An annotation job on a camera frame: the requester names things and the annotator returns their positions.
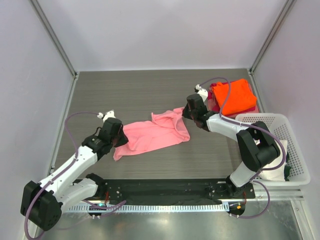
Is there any pink t shirt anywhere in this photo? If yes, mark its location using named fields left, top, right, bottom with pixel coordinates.
left=113, top=107, right=190, bottom=161

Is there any dark green t shirt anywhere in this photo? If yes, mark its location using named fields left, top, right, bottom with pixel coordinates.
left=283, top=153, right=292, bottom=182

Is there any white plastic laundry basket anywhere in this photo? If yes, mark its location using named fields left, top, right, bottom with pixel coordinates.
left=235, top=113, right=311, bottom=187

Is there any left aluminium frame post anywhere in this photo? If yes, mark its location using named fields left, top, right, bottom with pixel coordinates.
left=29, top=0, right=77, bottom=78

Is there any salmon folded t shirt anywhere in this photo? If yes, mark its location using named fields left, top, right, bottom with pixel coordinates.
left=207, top=83, right=259, bottom=119

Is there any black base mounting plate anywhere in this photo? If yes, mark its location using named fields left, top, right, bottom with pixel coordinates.
left=93, top=178, right=256, bottom=206

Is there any aluminium frame post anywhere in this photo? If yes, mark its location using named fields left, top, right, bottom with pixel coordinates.
left=248, top=0, right=297, bottom=75
left=29, top=0, right=77, bottom=78

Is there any white slotted cable duct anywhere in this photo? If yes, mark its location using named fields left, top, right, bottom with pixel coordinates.
left=66, top=202, right=230, bottom=214

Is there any orange folded t shirt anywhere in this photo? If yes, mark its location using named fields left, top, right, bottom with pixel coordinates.
left=212, top=78, right=257, bottom=116

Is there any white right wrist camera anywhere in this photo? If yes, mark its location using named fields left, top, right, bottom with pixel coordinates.
left=194, top=84, right=208, bottom=102

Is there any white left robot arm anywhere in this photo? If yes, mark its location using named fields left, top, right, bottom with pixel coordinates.
left=20, top=117, right=129, bottom=231

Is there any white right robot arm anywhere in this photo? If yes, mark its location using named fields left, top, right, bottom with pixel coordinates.
left=182, top=93, right=286, bottom=198

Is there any right aluminium frame post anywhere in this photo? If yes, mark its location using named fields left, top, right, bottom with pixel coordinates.
left=248, top=0, right=297, bottom=75

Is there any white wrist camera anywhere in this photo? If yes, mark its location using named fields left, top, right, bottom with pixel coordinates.
left=97, top=109, right=116, bottom=123
left=194, top=84, right=208, bottom=102

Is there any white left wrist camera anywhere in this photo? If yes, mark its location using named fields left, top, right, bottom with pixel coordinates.
left=97, top=109, right=116, bottom=123

